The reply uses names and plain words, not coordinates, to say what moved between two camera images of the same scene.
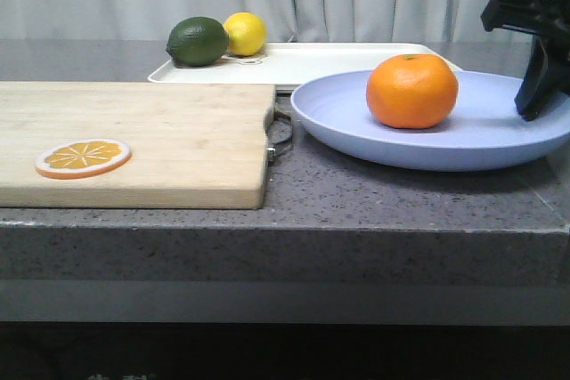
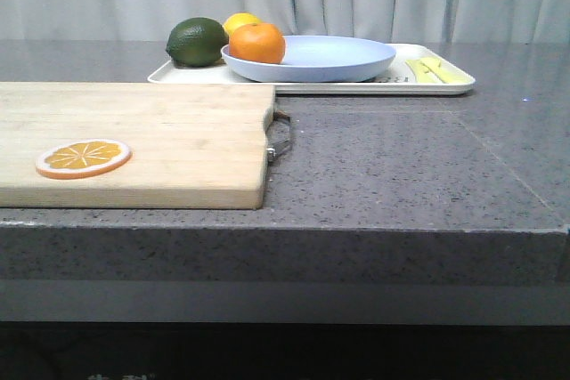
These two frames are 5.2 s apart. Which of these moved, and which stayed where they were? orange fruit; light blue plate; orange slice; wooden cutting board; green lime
Moved: orange fruit; light blue plate
Stayed: orange slice; wooden cutting board; green lime
